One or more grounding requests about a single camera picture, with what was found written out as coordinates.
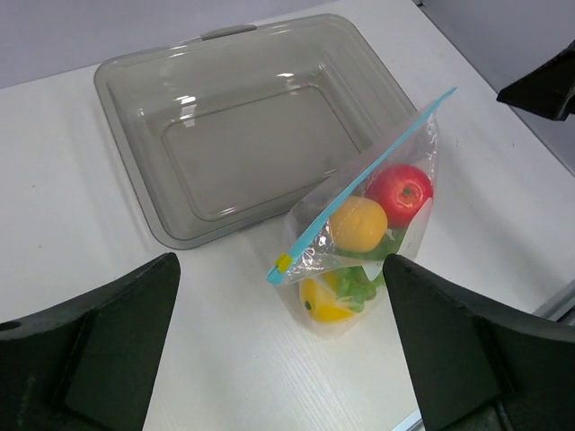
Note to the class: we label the clear zip top bag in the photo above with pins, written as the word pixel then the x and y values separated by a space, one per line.
pixel 310 250

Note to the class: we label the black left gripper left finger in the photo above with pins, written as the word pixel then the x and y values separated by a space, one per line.
pixel 90 362

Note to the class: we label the yellow toy lemon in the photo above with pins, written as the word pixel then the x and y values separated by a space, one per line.
pixel 319 296

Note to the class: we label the orange toy fruit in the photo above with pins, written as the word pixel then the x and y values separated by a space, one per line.
pixel 358 225

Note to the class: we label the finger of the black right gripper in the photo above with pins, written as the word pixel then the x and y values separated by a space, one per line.
pixel 548 91

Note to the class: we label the clear grey plastic tray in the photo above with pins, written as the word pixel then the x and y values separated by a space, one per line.
pixel 232 128

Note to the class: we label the green toy grapes bunch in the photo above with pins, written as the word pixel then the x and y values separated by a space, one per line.
pixel 357 285

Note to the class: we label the red toy tomato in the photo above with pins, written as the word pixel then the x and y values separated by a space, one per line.
pixel 401 190

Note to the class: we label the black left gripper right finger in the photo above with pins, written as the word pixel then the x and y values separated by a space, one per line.
pixel 478 364

